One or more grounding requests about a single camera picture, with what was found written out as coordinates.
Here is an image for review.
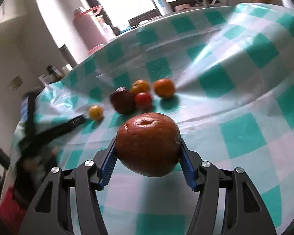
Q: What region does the small yellow fruit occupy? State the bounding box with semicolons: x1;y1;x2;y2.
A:
88;105;104;121

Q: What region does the dark red shrivelled apple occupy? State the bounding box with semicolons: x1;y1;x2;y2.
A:
109;87;136;115

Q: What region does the large red tomato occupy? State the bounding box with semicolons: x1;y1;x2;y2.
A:
135;92;153;110

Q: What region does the dark red wrinkled apple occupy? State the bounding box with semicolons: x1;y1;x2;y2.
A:
115;112;180;177

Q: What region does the yellow striped round fruit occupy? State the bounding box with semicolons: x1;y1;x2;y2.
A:
130;80;150;95

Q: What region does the orange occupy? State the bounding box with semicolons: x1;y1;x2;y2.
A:
153;78;175;99

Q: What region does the left hand black glove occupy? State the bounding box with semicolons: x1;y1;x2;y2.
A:
14;146;59;208

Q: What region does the dark glass bottle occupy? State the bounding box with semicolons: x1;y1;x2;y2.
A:
47;64;63;83

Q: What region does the white plastic cup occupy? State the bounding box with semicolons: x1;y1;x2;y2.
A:
61;64;73;76

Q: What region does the steel thermos flask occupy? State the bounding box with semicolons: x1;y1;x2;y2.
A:
59;44;78;68

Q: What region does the pink thermos jug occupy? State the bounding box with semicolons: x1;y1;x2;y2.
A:
73;5;108;55

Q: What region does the teal checkered tablecloth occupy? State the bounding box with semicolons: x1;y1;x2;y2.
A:
34;4;294;234

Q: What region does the white lotion bottle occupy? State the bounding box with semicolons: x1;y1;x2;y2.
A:
153;0;173;15

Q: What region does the wicker basket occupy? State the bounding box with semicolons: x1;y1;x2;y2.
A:
252;0;273;4

